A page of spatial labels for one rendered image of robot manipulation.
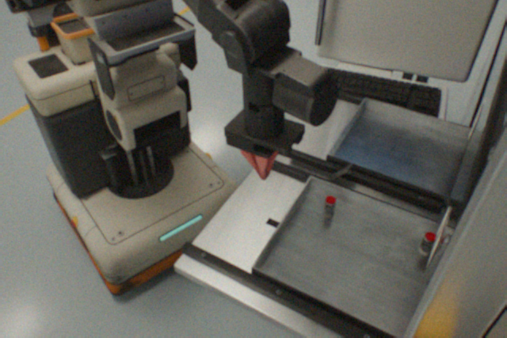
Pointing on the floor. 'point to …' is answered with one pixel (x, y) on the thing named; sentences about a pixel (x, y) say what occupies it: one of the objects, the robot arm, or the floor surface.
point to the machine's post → (470, 264)
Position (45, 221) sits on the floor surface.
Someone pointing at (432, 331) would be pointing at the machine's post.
